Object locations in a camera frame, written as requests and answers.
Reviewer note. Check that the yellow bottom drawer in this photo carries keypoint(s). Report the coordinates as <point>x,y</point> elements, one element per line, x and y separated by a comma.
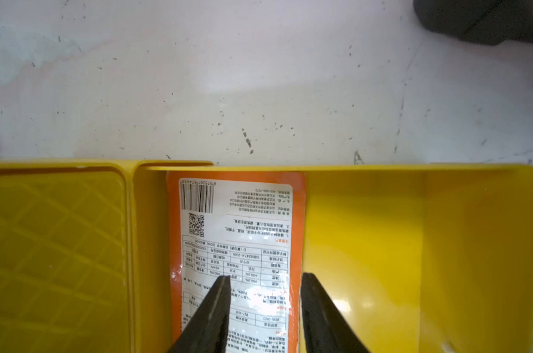
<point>424,258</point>

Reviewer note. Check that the yellow drawer cabinet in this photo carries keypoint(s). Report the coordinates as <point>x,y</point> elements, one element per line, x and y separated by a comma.
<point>64,258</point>

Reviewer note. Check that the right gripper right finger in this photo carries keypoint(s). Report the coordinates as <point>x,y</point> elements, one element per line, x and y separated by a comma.
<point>324,327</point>

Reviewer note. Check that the black toolbox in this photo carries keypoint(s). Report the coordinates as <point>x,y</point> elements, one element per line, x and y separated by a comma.
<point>478,22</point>

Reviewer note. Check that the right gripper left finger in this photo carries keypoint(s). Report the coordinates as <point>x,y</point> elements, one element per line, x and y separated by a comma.
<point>207,331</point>

